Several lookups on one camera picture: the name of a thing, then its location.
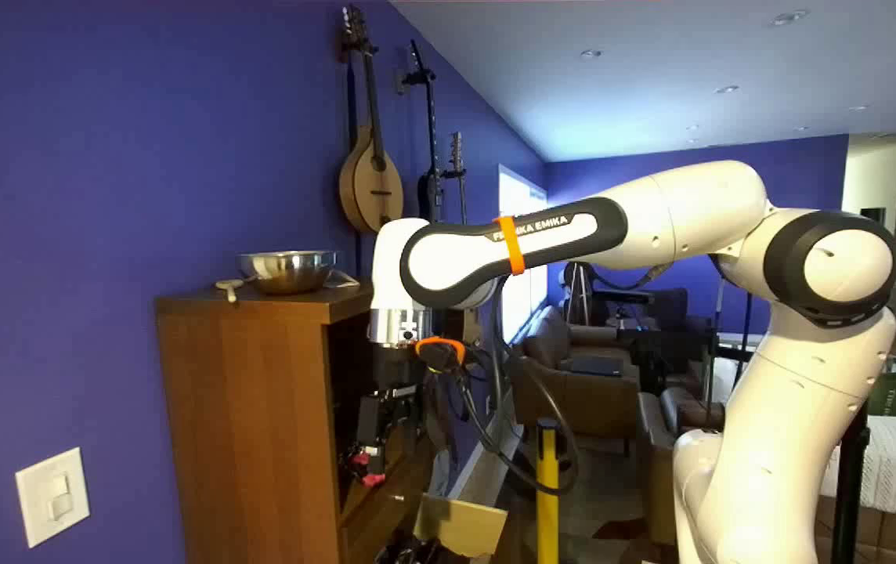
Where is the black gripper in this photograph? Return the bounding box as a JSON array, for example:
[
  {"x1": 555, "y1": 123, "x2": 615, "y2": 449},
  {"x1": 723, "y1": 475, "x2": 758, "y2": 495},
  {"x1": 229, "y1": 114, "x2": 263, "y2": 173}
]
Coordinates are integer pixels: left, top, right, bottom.
[{"x1": 354, "y1": 344, "x2": 423, "y2": 449}]

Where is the open wooden drawer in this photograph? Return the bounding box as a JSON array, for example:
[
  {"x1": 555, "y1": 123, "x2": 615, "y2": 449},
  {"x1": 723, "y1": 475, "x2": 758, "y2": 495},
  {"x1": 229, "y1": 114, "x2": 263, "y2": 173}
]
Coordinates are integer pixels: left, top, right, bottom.
[{"x1": 412, "y1": 414, "x2": 531, "y2": 564}]

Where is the brown wooden cabinet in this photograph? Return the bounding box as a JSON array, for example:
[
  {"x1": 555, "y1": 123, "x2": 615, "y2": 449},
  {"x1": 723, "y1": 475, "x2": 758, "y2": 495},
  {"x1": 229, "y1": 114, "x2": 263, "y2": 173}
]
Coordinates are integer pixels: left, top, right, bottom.
[{"x1": 154, "y1": 280, "x2": 443, "y2": 564}]

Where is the silver metal bowl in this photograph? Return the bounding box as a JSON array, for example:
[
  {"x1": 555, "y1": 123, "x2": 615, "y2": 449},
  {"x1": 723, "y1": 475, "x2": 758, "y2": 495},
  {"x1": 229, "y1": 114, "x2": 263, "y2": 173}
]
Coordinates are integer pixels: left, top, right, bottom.
[{"x1": 238, "y1": 247, "x2": 340, "y2": 297}]

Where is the brown sofa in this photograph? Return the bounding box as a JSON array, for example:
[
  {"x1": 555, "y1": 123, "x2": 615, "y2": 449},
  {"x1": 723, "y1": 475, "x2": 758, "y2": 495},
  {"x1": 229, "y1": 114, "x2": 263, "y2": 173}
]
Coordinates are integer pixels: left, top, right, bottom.
[{"x1": 508, "y1": 305, "x2": 648, "y2": 444}]

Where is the small metal object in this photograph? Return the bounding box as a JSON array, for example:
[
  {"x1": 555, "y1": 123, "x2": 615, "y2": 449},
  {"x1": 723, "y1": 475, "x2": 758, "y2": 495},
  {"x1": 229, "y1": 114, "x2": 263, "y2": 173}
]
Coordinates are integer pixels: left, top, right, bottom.
[{"x1": 212, "y1": 274, "x2": 249, "y2": 307}]

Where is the wooden mandolin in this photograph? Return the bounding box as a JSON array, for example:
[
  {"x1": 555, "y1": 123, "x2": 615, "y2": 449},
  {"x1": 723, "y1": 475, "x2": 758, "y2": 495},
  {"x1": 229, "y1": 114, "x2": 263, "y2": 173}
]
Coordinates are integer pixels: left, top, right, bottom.
[{"x1": 335, "y1": 4, "x2": 408, "y2": 236}]

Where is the bright window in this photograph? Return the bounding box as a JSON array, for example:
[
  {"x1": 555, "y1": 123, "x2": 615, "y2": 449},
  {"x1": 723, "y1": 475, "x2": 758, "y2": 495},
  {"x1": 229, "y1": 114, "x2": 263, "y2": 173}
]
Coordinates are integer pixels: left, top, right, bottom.
[{"x1": 496, "y1": 162, "x2": 555, "y2": 344}]

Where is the black stand pole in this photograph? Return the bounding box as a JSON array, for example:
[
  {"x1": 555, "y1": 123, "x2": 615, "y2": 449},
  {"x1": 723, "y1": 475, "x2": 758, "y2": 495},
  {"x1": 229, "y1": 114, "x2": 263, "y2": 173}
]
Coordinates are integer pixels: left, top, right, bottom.
[{"x1": 829, "y1": 403, "x2": 873, "y2": 564}]

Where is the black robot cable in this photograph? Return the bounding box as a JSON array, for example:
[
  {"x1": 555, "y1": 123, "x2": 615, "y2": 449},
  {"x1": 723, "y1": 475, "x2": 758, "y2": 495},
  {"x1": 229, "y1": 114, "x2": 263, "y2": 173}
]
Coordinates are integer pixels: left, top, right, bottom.
[{"x1": 444, "y1": 342, "x2": 583, "y2": 495}]

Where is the orange strap on arm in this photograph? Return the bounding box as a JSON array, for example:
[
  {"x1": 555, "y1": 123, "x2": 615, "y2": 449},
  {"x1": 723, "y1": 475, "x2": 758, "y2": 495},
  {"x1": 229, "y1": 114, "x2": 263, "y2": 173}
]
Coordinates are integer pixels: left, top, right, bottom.
[{"x1": 496, "y1": 214, "x2": 531, "y2": 280}]

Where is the yellow post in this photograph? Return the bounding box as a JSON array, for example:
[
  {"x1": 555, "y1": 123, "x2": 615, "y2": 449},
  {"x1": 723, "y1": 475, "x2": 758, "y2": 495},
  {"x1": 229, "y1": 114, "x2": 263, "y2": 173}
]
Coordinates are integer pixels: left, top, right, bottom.
[{"x1": 532, "y1": 418, "x2": 563, "y2": 564}]

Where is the black stringed instrument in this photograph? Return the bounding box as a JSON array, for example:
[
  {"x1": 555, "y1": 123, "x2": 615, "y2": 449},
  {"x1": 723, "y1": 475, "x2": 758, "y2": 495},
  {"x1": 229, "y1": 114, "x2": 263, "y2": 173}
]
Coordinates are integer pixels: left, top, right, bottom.
[{"x1": 398, "y1": 38, "x2": 451, "y2": 225}]

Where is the slim dark stringed instrument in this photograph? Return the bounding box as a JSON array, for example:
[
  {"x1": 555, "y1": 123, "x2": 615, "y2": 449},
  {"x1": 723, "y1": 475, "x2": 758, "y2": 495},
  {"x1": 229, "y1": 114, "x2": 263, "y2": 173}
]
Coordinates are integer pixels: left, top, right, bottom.
[{"x1": 444, "y1": 128, "x2": 469, "y2": 228}]

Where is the white light switch plate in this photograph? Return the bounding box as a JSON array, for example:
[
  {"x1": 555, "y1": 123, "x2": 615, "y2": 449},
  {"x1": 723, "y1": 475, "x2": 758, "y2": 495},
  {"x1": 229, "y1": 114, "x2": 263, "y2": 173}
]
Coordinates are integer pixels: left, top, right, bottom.
[{"x1": 14, "y1": 444, "x2": 95, "y2": 552}]

